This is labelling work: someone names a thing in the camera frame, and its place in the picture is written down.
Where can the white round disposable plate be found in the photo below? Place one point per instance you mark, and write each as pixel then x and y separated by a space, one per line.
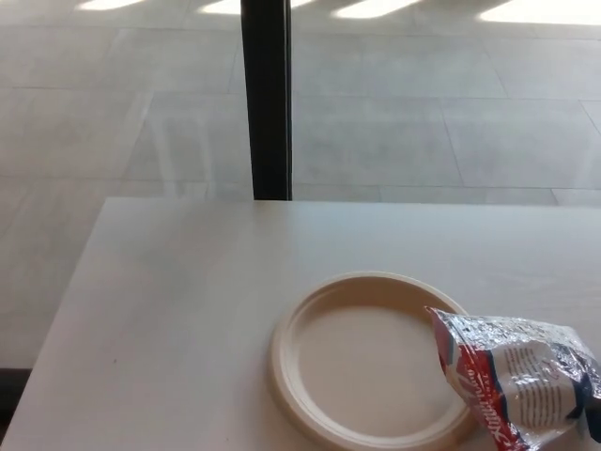
pixel 357 366

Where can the black vertical window post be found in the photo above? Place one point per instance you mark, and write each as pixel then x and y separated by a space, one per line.
pixel 266 94

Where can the red white sunflower seed bag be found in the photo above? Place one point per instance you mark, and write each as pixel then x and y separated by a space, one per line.
pixel 516 376

